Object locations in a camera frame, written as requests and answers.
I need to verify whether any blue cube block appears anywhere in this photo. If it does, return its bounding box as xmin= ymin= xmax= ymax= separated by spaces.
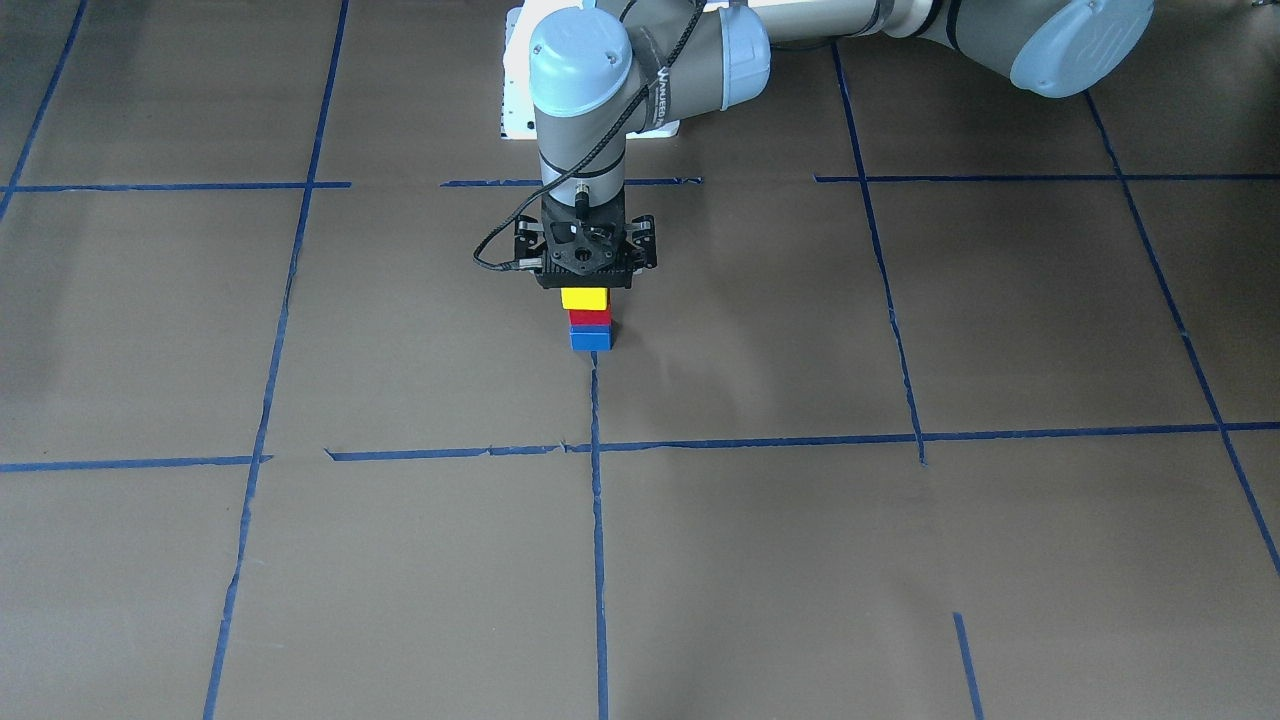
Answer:
xmin=570 ymin=324 xmax=614 ymax=352

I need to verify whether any red cube block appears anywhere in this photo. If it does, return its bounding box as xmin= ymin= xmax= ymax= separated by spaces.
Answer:
xmin=568 ymin=309 xmax=613 ymax=328

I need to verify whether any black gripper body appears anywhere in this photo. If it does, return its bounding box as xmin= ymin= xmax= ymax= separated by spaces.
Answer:
xmin=512 ymin=192 xmax=658 ymax=274

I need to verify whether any yellow cube block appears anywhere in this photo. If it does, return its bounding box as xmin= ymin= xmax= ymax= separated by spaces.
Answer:
xmin=559 ymin=287 xmax=611 ymax=313

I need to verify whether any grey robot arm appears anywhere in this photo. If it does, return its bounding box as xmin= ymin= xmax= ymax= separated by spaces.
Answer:
xmin=495 ymin=1 xmax=1155 ymax=288

